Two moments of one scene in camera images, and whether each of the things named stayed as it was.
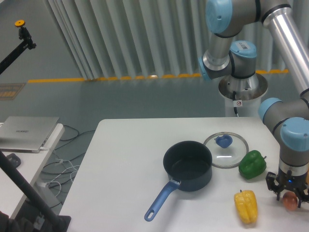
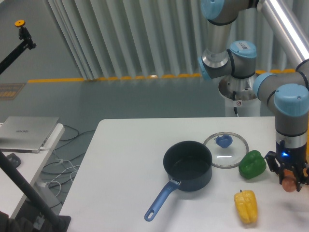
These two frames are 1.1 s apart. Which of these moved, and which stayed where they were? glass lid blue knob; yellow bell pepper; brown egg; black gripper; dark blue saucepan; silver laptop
Moved: black gripper; brown egg
Stayed: glass lid blue knob; silver laptop; dark blue saucepan; yellow bell pepper
